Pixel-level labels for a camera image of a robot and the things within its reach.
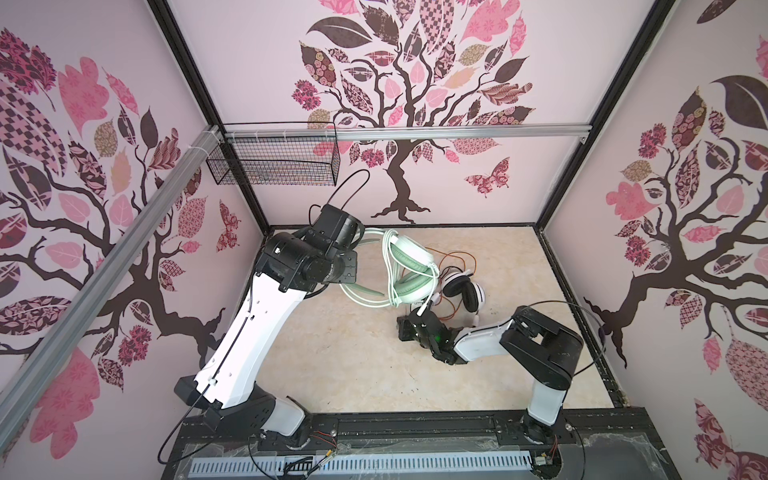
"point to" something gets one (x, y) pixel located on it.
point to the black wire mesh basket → (279, 154)
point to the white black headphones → (457, 282)
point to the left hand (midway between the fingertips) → (339, 270)
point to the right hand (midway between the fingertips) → (396, 317)
